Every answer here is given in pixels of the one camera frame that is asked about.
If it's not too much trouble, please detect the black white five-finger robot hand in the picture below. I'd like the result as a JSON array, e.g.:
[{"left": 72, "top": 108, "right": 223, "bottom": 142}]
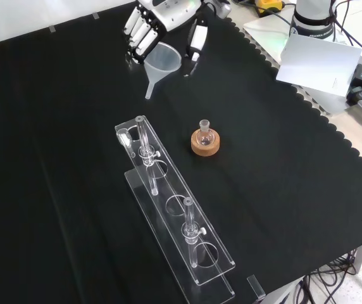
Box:
[{"left": 122, "top": 0, "right": 209, "bottom": 77}]

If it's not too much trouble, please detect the clear plastic funnel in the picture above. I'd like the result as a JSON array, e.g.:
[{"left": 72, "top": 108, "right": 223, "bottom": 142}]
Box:
[{"left": 142, "top": 42, "right": 183, "bottom": 101}]

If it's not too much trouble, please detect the small glass round-bottom flask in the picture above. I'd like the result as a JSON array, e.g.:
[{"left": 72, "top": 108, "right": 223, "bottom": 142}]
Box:
[{"left": 196, "top": 119, "right": 216, "bottom": 148}]

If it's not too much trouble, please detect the clear acrylic funnel stand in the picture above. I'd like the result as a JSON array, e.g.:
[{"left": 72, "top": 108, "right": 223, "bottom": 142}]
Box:
[{"left": 114, "top": 115, "right": 237, "bottom": 304}]

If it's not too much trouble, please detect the yellow stop button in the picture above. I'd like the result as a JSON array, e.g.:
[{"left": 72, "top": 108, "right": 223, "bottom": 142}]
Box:
[{"left": 254, "top": 0, "right": 285, "bottom": 17}]

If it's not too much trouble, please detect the pale board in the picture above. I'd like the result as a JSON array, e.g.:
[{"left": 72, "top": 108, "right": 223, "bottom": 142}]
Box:
[{"left": 275, "top": 34, "right": 362, "bottom": 98}]

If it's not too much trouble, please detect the black cloth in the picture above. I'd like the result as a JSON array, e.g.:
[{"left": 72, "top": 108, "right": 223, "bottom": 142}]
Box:
[{"left": 0, "top": 0, "right": 362, "bottom": 304}]

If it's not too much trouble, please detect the clear table clamp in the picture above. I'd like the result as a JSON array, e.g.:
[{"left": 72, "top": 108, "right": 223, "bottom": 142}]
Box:
[{"left": 246, "top": 274, "right": 266, "bottom": 302}]

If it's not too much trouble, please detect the white perforated base plate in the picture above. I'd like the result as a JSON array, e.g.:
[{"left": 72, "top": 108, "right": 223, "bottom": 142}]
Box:
[{"left": 242, "top": 15, "right": 359, "bottom": 117}]

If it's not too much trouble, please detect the cork ring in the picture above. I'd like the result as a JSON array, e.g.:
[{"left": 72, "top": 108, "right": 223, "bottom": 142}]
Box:
[{"left": 190, "top": 128, "right": 222, "bottom": 157}]

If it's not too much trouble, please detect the black orange cable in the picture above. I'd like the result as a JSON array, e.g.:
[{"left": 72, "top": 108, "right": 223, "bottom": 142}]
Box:
[{"left": 328, "top": 0, "right": 362, "bottom": 68}]

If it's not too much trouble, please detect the black cable bundle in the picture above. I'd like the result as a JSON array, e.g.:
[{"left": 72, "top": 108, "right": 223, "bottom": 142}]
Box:
[{"left": 290, "top": 248, "right": 362, "bottom": 304}]

